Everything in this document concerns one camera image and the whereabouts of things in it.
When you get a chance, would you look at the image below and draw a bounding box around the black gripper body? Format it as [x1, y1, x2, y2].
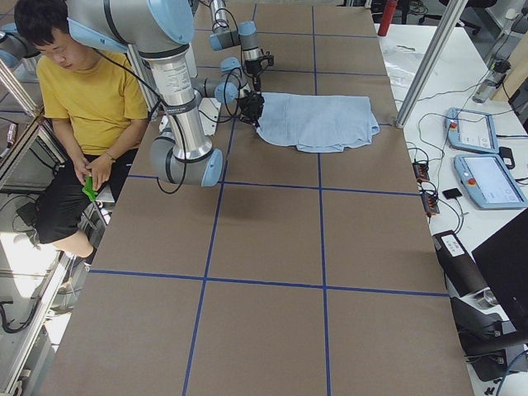
[244, 52, 274, 78]
[238, 92, 264, 122]

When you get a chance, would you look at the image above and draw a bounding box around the light blue button shirt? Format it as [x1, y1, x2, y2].
[257, 92, 380, 153]

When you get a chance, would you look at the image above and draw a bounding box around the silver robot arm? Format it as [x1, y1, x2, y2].
[193, 1, 275, 103]
[68, 1, 274, 186]

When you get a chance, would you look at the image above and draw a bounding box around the clear plastic bag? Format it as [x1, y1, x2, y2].
[381, 45, 424, 88]

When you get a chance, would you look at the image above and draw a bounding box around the red bottle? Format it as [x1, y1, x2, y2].
[377, 0, 398, 37]

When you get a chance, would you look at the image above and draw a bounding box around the person in yellow shirt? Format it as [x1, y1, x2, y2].
[14, 1, 148, 264]

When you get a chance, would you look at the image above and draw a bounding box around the far blue teach pendant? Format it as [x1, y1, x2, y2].
[445, 107, 499, 154]

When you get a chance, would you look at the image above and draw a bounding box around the blue teach pendant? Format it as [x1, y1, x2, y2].
[445, 107, 499, 154]
[453, 153, 527, 210]

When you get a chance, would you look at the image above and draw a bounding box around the near blue teach pendant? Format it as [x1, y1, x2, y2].
[453, 153, 527, 210]

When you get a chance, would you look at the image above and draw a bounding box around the black power adapter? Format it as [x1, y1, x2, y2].
[498, 146, 516, 170]

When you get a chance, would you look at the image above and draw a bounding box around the black monitor screen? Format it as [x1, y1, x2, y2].
[472, 210, 527, 330]

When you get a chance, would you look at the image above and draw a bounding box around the aluminium frame post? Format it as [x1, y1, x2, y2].
[395, 0, 468, 129]

